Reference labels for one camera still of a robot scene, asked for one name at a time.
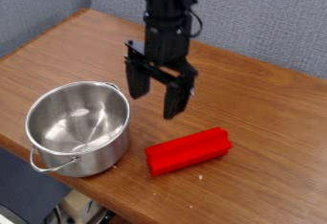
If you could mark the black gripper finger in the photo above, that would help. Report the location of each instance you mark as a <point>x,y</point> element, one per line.
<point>137,80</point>
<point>176,97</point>

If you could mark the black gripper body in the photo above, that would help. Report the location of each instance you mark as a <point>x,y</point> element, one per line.
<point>161,55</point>

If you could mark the red block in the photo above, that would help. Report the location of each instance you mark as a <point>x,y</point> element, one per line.
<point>185,151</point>

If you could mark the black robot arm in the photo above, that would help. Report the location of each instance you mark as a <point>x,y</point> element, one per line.
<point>169,14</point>

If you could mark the stainless steel pot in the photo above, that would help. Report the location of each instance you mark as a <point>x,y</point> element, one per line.
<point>77,126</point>

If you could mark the beige box under table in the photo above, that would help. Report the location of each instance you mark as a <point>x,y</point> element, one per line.
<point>80,207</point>

